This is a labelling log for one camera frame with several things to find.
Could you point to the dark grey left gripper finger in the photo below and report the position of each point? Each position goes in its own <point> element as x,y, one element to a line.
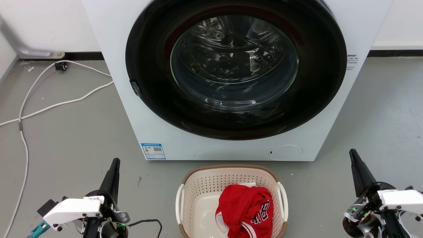
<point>111,180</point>

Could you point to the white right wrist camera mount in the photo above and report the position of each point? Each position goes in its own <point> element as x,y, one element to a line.
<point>401,198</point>

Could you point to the blue white energy label sticker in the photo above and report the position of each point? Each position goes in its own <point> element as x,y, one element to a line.
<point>153,151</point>

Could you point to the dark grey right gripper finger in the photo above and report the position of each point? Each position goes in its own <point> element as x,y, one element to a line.
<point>361,173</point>

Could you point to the black round glass washer door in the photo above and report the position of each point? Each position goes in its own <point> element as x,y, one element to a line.
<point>155,99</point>

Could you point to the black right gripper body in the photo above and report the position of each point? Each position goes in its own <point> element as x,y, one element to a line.
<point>362,211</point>

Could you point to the grey floor pipe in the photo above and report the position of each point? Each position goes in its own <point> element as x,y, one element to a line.
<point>19,46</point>

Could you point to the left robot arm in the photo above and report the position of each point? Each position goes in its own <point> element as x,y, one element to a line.
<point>90,229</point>

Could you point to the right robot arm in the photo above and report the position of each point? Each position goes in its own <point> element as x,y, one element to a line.
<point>395,224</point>

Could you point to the white front-load washing machine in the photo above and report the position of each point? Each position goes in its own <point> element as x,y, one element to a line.
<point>330,109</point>

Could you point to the small black caster wheel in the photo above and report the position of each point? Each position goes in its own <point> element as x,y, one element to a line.
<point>61,66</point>

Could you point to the beige plastic laundry basket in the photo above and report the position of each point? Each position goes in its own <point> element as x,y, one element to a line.
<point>201,185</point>

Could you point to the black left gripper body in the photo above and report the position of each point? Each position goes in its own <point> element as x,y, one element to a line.
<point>112,215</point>

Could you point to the red basketball jersey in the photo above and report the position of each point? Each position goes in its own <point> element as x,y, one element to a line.
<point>243,205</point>

